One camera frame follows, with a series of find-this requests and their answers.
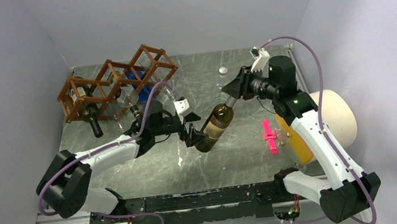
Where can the brown wooden wine rack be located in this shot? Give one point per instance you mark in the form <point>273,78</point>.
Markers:
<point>103,92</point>

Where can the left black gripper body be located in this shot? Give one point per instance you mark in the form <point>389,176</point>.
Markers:
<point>179,127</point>

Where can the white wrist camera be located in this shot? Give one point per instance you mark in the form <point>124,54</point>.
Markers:
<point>261,57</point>
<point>182,109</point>

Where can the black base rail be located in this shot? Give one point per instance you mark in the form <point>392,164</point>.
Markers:
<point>259,200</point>

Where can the pink plastic piece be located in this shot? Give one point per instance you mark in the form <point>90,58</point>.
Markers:
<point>269,136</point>

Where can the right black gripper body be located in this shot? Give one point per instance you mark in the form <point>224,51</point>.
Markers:
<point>247,86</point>

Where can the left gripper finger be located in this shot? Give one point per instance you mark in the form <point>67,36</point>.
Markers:
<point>191,117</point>
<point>194,136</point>

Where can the clear bottle with silver cap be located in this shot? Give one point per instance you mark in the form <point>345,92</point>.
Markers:
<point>222,77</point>

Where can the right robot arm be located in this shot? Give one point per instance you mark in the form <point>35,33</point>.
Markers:
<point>348,189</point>

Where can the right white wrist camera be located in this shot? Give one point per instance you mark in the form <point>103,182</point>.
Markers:
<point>261,57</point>

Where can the dark green wine bottle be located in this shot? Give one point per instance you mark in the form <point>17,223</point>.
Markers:
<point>88,111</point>

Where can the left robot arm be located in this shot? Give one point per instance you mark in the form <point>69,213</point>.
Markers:
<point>65,188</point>

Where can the white cylinder with orange lid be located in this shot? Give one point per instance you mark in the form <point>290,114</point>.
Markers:
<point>337,115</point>

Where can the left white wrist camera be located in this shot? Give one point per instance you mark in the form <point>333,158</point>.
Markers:
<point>182,109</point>

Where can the olive wine bottle black top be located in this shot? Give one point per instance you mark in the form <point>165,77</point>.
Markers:
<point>217,122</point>

